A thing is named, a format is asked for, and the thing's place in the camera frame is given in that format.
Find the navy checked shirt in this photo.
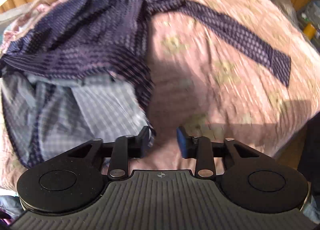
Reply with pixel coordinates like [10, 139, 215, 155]
[1, 0, 291, 168]

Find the yellow object on floor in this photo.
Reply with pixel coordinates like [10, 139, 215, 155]
[303, 23, 317, 40]

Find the pink teddy bear quilt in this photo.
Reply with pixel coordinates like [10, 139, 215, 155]
[1, 0, 319, 190]

